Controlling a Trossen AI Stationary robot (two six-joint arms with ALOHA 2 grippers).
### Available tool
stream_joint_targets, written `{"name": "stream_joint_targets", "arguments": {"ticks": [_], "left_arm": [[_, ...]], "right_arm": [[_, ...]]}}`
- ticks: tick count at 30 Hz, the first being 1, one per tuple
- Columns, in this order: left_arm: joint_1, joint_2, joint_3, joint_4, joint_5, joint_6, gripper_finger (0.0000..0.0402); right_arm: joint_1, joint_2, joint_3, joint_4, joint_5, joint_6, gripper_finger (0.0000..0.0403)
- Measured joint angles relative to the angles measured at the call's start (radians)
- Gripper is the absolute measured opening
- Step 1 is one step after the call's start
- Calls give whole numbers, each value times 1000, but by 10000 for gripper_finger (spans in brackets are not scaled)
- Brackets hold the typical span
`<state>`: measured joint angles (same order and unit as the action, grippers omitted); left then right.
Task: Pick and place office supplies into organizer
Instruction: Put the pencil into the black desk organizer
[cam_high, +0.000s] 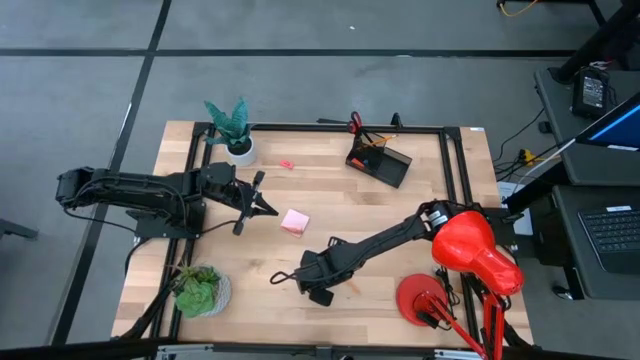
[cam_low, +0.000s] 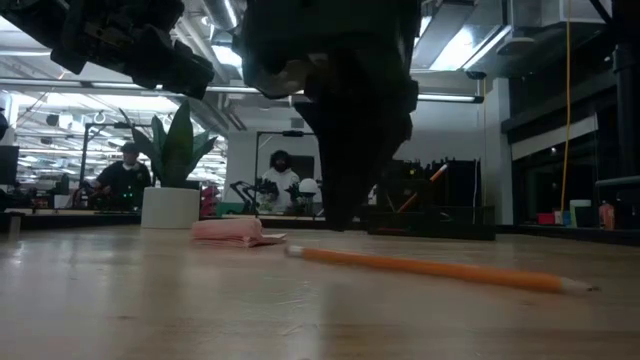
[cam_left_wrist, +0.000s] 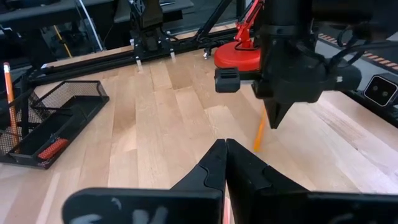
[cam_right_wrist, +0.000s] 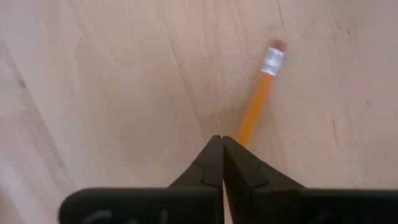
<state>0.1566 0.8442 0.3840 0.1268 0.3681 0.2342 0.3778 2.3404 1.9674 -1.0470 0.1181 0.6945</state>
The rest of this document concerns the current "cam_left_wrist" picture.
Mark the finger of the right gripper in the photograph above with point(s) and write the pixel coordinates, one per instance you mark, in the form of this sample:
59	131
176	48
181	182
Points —
278	112

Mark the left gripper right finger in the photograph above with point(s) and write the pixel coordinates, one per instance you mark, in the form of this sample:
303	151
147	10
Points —
248	180

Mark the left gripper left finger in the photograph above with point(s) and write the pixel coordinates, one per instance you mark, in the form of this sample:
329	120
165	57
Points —
199	180

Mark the yellow wooden pencil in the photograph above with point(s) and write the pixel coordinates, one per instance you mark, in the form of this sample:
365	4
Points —
9	93
258	138

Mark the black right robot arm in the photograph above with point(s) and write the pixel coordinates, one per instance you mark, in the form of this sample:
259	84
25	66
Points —
286	18

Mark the black mesh desk organizer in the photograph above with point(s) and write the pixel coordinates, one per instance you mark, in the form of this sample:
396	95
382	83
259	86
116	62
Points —
77	102

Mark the red desk lamp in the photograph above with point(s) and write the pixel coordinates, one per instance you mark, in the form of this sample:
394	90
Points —
236	59

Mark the black hazard-striped floor mat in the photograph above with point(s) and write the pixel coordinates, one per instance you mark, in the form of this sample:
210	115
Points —
385	60

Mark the white monitor rod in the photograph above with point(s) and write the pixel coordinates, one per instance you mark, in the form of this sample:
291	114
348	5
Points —
90	26

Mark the table-level depth camera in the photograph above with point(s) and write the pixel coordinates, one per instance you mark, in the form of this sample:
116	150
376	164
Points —
381	90

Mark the black table frame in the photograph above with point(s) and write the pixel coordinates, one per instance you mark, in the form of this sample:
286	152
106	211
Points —
93	63

